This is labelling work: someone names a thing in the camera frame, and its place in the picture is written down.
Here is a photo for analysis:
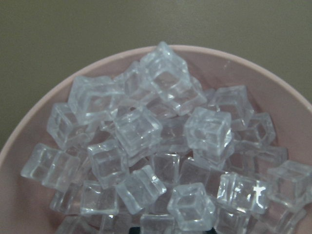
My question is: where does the pile of ice cubes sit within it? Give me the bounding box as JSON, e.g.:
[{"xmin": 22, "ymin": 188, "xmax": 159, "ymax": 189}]
[{"xmin": 21, "ymin": 42, "xmax": 312, "ymax": 234}]

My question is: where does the pink bowl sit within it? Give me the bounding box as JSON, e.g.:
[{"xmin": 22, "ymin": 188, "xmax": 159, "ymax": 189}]
[{"xmin": 0, "ymin": 45, "xmax": 312, "ymax": 234}]

